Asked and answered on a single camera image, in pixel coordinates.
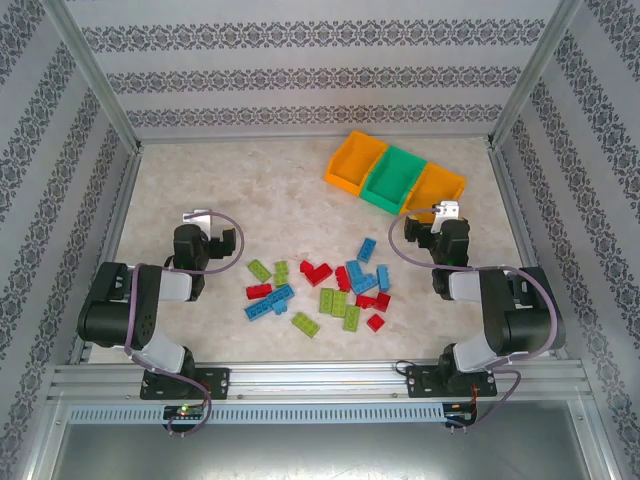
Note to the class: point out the green lego brick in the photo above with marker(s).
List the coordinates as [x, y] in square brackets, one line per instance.
[340, 303]
[351, 318]
[326, 301]
[306, 325]
[260, 270]
[281, 272]

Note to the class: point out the orange plastic bin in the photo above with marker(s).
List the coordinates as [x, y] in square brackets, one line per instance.
[352, 162]
[437, 187]

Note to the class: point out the green plastic bin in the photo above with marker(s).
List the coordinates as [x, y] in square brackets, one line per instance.
[395, 177]

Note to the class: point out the blue lego brick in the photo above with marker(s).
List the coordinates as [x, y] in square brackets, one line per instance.
[383, 277]
[367, 249]
[366, 285]
[256, 311]
[282, 295]

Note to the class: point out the small red lego brick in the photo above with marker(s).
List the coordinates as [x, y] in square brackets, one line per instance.
[376, 322]
[383, 301]
[365, 301]

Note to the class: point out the red lego block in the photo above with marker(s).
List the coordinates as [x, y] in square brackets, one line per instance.
[306, 266]

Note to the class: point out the long red lego brick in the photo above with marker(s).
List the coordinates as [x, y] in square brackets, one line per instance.
[321, 275]

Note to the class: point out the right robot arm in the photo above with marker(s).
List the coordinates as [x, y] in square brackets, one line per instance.
[525, 320]

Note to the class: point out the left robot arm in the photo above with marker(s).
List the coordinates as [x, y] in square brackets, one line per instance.
[110, 320]

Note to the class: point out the light blue lego block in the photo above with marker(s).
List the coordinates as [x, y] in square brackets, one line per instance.
[354, 270]
[281, 310]

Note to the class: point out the small circuit board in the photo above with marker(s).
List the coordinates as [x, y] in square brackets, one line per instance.
[460, 416]
[184, 411]

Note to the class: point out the grey metal panel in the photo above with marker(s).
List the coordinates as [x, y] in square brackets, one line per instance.
[320, 450]

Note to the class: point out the aluminium side rail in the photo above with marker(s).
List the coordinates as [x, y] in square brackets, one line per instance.
[112, 240]
[504, 175]

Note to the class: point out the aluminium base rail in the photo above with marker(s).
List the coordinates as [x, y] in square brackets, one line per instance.
[310, 380]

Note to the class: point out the aluminium frame post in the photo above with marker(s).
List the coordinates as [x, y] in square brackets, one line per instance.
[97, 75]
[530, 75]

